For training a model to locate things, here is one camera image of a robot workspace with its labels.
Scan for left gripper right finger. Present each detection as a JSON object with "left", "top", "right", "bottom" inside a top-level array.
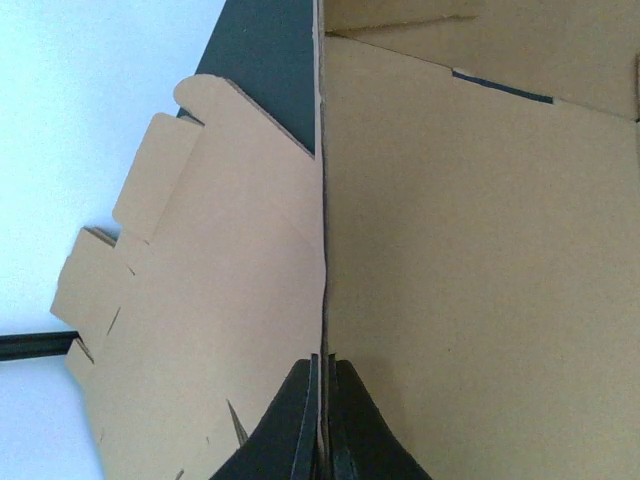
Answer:
[{"left": 328, "top": 355, "right": 430, "bottom": 480}]

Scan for cardboard box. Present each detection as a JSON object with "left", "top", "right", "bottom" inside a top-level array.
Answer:
[{"left": 323, "top": 1, "right": 639, "bottom": 479}]

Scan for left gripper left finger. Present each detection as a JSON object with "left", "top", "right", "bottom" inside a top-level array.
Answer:
[{"left": 211, "top": 354, "right": 319, "bottom": 480}]

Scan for stack of flat cardboard blanks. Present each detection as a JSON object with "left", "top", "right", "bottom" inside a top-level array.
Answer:
[{"left": 51, "top": 74, "right": 325, "bottom": 479}]

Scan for left black frame post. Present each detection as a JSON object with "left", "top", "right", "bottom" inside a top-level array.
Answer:
[{"left": 0, "top": 331, "right": 79, "bottom": 361}]

